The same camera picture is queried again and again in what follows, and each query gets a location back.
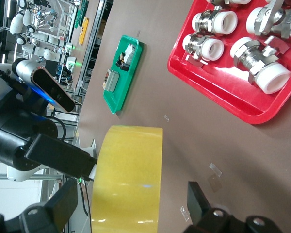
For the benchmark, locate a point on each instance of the yellow plastic part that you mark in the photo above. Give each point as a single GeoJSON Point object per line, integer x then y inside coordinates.
{"type": "Point", "coordinates": [83, 31]}

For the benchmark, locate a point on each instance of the red plastic tray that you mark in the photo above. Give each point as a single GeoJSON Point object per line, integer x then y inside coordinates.
{"type": "Point", "coordinates": [220, 92]}

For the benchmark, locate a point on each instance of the yellow tape roll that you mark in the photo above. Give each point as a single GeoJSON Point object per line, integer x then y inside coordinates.
{"type": "Point", "coordinates": [128, 170]}

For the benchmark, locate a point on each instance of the green plastic tray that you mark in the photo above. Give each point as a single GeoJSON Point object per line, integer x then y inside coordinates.
{"type": "Point", "coordinates": [122, 97]}

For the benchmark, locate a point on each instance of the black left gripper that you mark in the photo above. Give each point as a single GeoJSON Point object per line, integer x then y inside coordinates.
{"type": "Point", "coordinates": [9, 136]}

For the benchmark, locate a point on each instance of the brown tape square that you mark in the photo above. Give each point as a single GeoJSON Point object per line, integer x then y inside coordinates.
{"type": "Point", "coordinates": [138, 33]}
{"type": "Point", "coordinates": [214, 183]}

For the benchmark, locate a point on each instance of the clear tape scrap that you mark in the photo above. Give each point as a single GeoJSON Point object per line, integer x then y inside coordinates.
{"type": "Point", "coordinates": [184, 213]}
{"type": "Point", "coordinates": [166, 118]}
{"type": "Point", "coordinates": [215, 170]}

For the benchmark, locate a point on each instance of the white metal pipe fitting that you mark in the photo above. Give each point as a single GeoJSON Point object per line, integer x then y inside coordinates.
{"type": "Point", "coordinates": [196, 44]}
{"type": "Point", "coordinates": [252, 58]}
{"type": "Point", "coordinates": [264, 21]}
{"type": "Point", "coordinates": [206, 23]}

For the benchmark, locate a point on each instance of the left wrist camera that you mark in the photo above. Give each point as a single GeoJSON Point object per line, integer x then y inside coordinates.
{"type": "Point", "coordinates": [53, 89]}

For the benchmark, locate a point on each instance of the small black cylinder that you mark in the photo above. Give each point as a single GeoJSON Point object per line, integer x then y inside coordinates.
{"type": "Point", "coordinates": [128, 66]}

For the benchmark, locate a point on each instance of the grey switch box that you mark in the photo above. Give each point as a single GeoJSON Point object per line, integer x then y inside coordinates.
{"type": "Point", "coordinates": [111, 81]}

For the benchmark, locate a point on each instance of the aluminium frame rail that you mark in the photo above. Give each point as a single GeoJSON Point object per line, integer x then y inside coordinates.
{"type": "Point", "coordinates": [94, 36]}

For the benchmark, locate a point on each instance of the white circuit breaker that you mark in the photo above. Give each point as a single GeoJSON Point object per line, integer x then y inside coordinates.
{"type": "Point", "coordinates": [130, 51]}

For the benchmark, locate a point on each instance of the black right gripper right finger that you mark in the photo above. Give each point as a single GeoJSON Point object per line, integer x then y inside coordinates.
{"type": "Point", "coordinates": [198, 206]}

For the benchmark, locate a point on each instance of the green board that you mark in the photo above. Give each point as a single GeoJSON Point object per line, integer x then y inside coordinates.
{"type": "Point", "coordinates": [81, 12]}

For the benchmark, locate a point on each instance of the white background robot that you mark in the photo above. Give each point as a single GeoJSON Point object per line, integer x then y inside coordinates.
{"type": "Point", "coordinates": [17, 21]}

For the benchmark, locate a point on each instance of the black yellow push button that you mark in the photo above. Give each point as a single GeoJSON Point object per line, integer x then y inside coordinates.
{"type": "Point", "coordinates": [120, 60]}

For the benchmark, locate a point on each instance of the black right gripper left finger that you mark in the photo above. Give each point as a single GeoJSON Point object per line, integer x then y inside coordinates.
{"type": "Point", "coordinates": [63, 201]}

